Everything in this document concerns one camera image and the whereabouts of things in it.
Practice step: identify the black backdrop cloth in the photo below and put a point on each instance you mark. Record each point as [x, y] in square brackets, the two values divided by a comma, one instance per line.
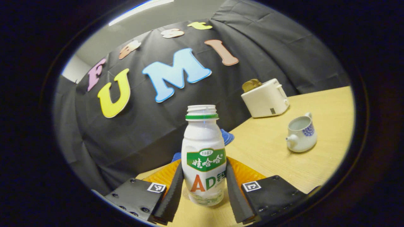
[142, 126]

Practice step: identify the white blue-patterned teacup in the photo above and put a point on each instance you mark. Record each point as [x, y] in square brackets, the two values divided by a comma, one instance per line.
[300, 140]

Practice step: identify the blue towel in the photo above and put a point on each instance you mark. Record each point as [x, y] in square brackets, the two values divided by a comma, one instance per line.
[227, 137]

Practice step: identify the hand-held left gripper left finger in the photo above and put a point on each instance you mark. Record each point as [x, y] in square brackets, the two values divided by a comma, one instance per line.
[172, 195]

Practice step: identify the white water bottle green label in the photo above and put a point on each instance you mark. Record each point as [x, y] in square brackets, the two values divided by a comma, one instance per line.
[203, 142]

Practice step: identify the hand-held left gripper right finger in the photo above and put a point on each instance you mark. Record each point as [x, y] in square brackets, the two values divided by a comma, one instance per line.
[235, 195]

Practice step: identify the white toaster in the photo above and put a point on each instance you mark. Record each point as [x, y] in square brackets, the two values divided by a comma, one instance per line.
[265, 101]

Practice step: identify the brown bread slice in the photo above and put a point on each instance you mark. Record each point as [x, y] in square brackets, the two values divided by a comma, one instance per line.
[247, 86]
[257, 83]

